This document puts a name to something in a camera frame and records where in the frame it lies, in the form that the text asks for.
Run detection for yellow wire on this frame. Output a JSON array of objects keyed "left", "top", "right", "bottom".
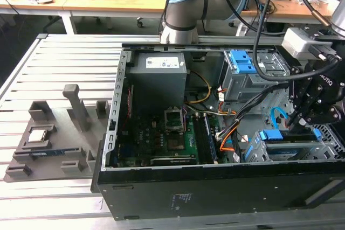
[{"left": 184, "top": 71, "right": 213, "bottom": 104}]

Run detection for metal socket cover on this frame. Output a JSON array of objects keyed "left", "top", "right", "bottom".
[{"left": 163, "top": 107, "right": 186, "bottom": 133}]

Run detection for grey parts rack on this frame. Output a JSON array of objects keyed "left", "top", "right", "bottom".
[{"left": 4, "top": 83, "right": 112, "bottom": 184}]

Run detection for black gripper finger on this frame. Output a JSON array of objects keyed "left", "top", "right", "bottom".
[
  {"left": 287, "top": 65, "right": 324, "bottom": 130},
  {"left": 298, "top": 104, "right": 341, "bottom": 127}
]

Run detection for black graphics card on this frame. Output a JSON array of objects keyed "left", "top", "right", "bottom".
[{"left": 149, "top": 155, "right": 198, "bottom": 166}]

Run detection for black RAM slot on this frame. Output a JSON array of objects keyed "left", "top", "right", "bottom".
[{"left": 194, "top": 115, "right": 208, "bottom": 165}]

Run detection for grey disk bay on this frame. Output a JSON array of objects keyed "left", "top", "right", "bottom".
[{"left": 242, "top": 129, "right": 345, "bottom": 163}]

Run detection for grey wire bundle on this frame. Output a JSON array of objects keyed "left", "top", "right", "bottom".
[{"left": 184, "top": 103, "right": 238, "bottom": 117}]

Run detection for blue RAM stick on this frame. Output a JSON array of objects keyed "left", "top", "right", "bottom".
[
  {"left": 203, "top": 115, "right": 219, "bottom": 163},
  {"left": 29, "top": 148, "right": 80, "bottom": 158}
]

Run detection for black PC case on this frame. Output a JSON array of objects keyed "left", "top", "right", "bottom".
[{"left": 91, "top": 36, "right": 345, "bottom": 221}]

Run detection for CPU socket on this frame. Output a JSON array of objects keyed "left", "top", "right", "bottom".
[{"left": 167, "top": 136, "right": 187, "bottom": 152}]

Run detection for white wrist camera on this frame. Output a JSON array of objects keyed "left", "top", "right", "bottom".
[{"left": 281, "top": 27, "right": 335, "bottom": 60}]

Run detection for silver CPU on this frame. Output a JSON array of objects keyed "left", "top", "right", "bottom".
[{"left": 27, "top": 129, "right": 49, "bottom": 144}]

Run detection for green motherboard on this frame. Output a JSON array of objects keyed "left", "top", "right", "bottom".
[{"left": 117, "top": 104, "right": 226, "bottom": 168}]

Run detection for blue wire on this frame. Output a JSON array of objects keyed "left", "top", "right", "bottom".
[{"left": 269, "top": 106, "right": 289, "bottom": 130}]

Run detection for grey power supply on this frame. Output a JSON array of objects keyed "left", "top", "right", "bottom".
[{"left": 126, "top": 53, "right": 189, "bottom": 113}]

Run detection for grey drive cage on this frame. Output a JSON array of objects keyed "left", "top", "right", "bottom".
[{"left": 218, "top": 49, "right": 292, "bottom": 104}]

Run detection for hard disk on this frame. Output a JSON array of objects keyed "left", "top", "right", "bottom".
[{"left": 244, "top": 128, "right": 322, "bottom": 162}]

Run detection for wires with white connectors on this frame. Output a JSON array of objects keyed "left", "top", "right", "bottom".
[{"left": 216, "top": 86, "right": 226, "bottom": 110}]

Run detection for blue drive carrier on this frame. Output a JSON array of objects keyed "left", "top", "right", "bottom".
[{"left": 228, "top": 48, "right": 257, "bottom": 74}]

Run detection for orange black power wire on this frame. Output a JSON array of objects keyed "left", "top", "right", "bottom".
[{"left": 282, "top": 111, "right": 293, "bottom": 131}]

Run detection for black cable bundle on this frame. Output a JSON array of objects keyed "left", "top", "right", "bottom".
[{"left": 217, "top": 82, "right": 291, "bottom": 142}]

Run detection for thick black camera cable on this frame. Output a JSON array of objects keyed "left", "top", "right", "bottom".
[{"left": 253, "top": 0, "right": 342, "bottom": 81}]

